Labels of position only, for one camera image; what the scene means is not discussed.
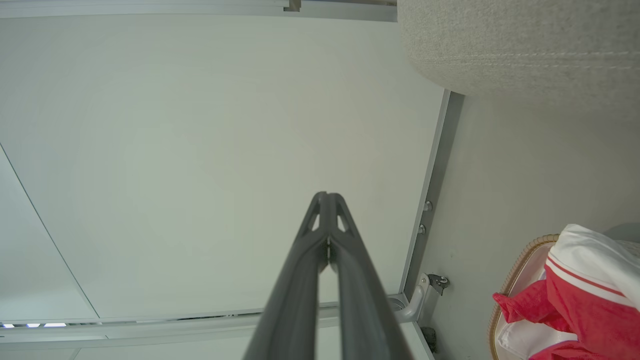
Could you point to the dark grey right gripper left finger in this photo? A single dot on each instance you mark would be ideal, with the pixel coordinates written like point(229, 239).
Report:
point(295, 300)

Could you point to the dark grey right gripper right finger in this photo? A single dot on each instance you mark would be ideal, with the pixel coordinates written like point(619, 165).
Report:
point(365, 320)

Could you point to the red and white garment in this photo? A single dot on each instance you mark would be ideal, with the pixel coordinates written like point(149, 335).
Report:
point(590, 310)

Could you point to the grey fabric sofa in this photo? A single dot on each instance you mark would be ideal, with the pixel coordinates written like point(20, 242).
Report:
point(525, 40)

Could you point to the grey curved partition foot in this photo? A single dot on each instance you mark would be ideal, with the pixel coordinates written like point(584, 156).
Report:
point(414, 306)

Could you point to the black caster with metal plate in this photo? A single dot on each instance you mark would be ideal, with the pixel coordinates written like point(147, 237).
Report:
point(439, 283)

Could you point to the white laundry basket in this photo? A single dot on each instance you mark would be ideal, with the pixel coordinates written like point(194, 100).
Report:
point(505, 290)

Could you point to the white basket liner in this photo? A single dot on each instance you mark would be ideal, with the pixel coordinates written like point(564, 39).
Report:
point(530, 260)

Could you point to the grey hinged partition post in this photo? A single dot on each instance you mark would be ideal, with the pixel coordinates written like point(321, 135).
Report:
point(200, 325)

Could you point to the grey partition base rail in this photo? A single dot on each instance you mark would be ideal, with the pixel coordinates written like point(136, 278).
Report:
point(435, 165)

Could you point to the grey plain partition post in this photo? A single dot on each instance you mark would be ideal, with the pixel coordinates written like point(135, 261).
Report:
point(150, 9)

